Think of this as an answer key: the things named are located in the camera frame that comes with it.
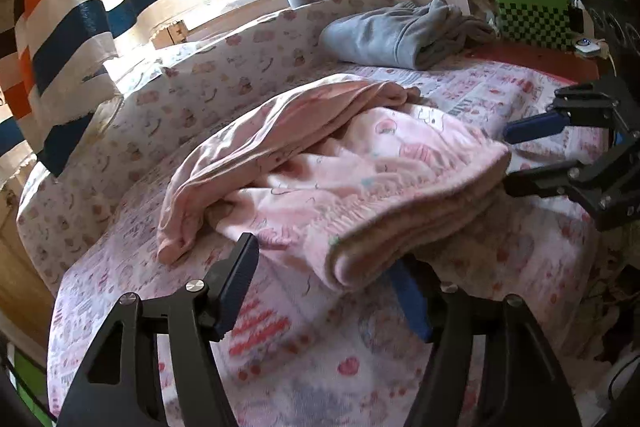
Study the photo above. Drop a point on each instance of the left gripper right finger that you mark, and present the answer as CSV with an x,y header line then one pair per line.
x,y
490,363

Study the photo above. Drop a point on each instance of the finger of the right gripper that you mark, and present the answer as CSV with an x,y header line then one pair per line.
x,y
535,127
545,179

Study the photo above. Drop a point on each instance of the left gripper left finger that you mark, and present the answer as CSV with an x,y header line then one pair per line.
x,y
118,381

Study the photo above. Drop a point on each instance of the pink cartoon print pants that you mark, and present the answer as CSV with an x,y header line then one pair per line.
x,y
338,178

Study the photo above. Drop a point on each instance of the red board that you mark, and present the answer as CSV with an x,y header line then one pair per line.
x,y
555,63

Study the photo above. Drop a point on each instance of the green checkered box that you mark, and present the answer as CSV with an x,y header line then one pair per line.
x,y
543,23

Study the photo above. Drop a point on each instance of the grey folded sweatpants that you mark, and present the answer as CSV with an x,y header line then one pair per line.
x,y
404,35

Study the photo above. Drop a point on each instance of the pink print bed sheet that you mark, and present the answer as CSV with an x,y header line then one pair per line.
x,y
301,355

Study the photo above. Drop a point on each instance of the bear print bed bumper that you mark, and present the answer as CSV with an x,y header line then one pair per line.
x,y
186,90

